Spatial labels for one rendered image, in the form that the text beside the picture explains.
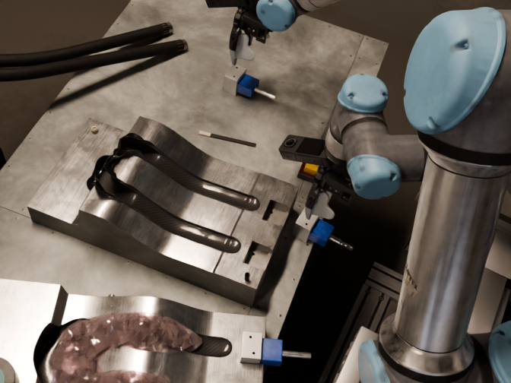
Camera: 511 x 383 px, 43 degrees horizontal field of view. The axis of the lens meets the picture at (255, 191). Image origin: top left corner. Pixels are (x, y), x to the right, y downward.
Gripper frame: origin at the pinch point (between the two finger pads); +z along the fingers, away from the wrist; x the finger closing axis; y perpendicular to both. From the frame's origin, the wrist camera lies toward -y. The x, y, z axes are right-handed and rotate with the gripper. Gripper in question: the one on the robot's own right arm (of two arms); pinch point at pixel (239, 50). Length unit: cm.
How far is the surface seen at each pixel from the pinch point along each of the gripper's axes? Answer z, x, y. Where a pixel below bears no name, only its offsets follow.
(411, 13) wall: 79, 139, 23
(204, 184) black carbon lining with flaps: 4.8, -34.7, 10.3
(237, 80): 7.5, -2.2, 1.4
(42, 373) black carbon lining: 6, -83, 5
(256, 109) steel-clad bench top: 12.8, -3.8, 8.1
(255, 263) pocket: 6, -45, 28
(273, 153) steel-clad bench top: 12.7, -13.9, 17.6
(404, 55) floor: 92, 127, 28
